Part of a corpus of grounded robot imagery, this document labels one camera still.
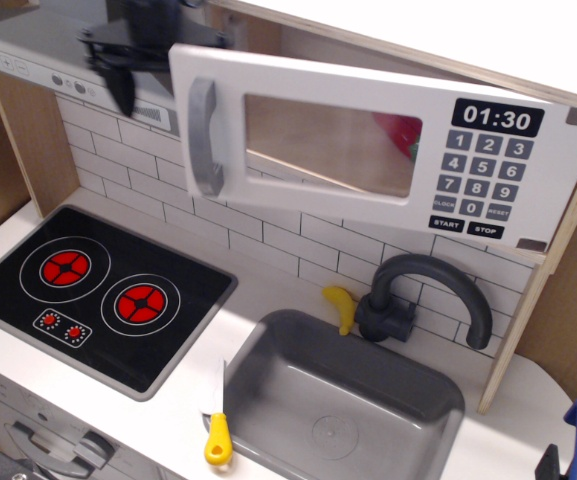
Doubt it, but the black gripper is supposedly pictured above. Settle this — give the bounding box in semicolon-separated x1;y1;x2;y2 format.
78;1;230;117

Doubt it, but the grey microwave door handle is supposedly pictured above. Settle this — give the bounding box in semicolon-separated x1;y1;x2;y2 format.
187;78;224;197

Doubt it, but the white toy microwave door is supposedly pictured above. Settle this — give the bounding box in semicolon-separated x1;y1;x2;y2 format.
169;44;577;252

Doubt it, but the grey range hood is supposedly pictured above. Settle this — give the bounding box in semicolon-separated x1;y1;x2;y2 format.
0;0;204;138

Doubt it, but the black toy stovetop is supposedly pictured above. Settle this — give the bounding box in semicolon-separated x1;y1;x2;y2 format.
0;206;237;401

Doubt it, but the wooden toy kitchen cabinet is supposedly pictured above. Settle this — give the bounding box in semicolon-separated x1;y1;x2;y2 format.
0;0;577;415

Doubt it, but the red toy pepper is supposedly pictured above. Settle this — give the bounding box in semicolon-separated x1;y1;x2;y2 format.
372;112;423;161

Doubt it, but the yellow toy banana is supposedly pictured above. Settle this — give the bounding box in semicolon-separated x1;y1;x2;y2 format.
322;286;356;336

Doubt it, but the dark grey toy faucet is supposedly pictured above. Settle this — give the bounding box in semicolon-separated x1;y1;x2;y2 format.
354;254;493;350

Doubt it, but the grey toy sink basin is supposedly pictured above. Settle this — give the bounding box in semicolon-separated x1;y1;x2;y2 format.
224;310;465;479

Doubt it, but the grey toy oven front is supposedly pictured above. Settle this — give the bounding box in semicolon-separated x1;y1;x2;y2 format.
0;374;176;479

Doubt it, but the black clamp piece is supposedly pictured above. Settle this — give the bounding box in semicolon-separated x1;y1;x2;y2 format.
534;444;562;480

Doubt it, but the yellow handled toy knife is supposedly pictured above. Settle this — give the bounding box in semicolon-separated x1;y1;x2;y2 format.
199;357;233;467

